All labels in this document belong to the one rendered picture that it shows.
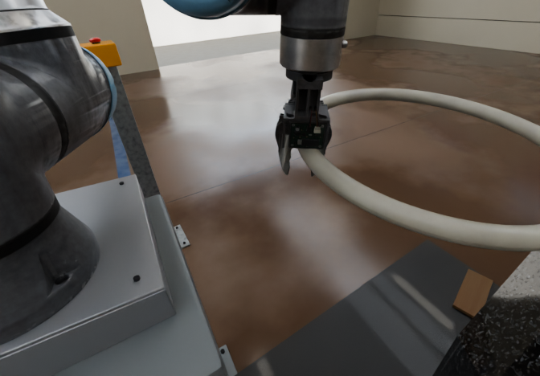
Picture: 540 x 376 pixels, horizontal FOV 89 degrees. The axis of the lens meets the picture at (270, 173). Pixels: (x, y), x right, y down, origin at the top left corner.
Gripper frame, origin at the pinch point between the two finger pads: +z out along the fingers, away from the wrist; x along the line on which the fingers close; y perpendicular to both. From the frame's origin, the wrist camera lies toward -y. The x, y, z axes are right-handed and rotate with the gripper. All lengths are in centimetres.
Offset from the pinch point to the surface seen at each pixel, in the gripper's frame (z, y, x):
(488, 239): -7.5, 23.0, 20.6
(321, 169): -8.0, 11.9, 2.6
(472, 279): 85, -37, 87
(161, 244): 7.2, 15.6, -23.9
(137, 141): 31, -58, -71
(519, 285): 17.9, 10.9, 44.2
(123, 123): 21, -57, -74
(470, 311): 85, -22, 78
